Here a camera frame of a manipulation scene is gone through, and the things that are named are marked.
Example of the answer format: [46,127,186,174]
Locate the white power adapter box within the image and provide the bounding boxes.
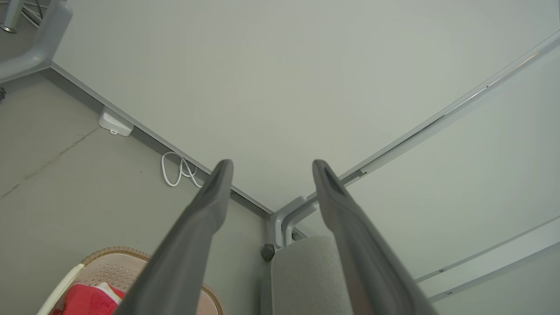
[98,107,134,137]

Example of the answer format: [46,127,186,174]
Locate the chrome chair base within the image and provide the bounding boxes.
[0,0,44,34]

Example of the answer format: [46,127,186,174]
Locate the white coiled cable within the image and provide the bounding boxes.
[161,151,204,189]

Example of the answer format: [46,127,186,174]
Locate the white cloth piece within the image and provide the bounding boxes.
[95,282,123,305]

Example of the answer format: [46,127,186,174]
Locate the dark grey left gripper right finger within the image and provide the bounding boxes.
[312,159,439,315]

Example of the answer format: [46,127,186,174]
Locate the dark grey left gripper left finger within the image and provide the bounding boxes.
[115,159,234,315]

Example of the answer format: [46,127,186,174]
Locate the beige perforated laundry basket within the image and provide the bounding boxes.
[37,246,224,315]

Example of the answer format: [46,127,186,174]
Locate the grey furniture leg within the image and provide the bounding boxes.
[0,0,74,84]

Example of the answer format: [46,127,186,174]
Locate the grey fabric sofa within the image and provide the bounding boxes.
[260,236,355,315]

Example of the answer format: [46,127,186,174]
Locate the grey metal pipe frame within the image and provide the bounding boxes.
[271,196,320,251]

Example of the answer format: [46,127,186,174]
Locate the red cloth garment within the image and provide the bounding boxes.
[52,283,127,315]

